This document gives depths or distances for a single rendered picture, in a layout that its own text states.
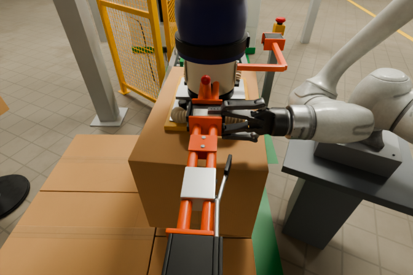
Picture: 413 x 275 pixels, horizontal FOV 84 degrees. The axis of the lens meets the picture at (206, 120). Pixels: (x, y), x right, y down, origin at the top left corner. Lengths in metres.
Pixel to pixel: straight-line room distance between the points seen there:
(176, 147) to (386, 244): 1.58
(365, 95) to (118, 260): 1.11
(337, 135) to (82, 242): 1.00
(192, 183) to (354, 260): 1.48
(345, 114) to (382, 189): 0.55
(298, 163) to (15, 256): 1.18
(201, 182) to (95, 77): 1.92
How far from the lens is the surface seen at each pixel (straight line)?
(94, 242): 1.14
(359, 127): 0.65
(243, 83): 0.97
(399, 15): 0.71
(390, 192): 1.14
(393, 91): 1.00
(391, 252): 1.96
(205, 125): 0.57
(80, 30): 2.11
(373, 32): 0.72
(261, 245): 1.66
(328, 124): 0.61
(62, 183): 1.38
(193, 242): 0.38
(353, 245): 1.86
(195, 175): 0.45
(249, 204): 0.79
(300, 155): 1.10
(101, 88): 2.31
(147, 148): 0.72
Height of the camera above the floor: 1.51
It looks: 40 degrees down
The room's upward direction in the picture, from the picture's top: straight up
